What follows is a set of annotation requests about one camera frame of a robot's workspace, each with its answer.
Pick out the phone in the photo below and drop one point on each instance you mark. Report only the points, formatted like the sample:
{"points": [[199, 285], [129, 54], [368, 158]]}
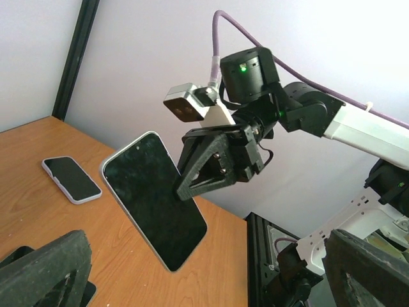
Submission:
{"points": [[89, 293], [142, 178], [71, 179]]}

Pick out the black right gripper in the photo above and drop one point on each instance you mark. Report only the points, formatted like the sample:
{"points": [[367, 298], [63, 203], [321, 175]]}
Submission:
{"points": [[217, 157]]}

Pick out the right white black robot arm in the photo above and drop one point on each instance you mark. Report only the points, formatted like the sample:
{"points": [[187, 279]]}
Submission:
{"points": [[239, 108]]}

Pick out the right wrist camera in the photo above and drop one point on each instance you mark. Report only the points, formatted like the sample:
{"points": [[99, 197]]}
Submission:
{"points": [[190, 103]]}

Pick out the black smartphone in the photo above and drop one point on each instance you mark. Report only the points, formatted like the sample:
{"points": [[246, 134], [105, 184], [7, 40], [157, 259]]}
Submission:
{"points": [[15, 255]]}

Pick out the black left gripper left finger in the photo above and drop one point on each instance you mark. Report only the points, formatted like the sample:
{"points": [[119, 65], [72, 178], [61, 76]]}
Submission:
{"points": [[52, 275]]}

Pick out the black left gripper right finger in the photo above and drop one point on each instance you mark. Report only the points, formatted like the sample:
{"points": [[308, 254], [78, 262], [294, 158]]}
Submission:
{"points": [[360, 274]]}

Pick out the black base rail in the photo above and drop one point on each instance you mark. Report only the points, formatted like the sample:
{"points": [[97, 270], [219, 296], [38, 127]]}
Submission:
{"points": [[262, 264]]}

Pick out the black frame post right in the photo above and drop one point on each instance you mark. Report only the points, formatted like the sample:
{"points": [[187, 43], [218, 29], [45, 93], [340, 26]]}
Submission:
{"points": [[81, 34]]}

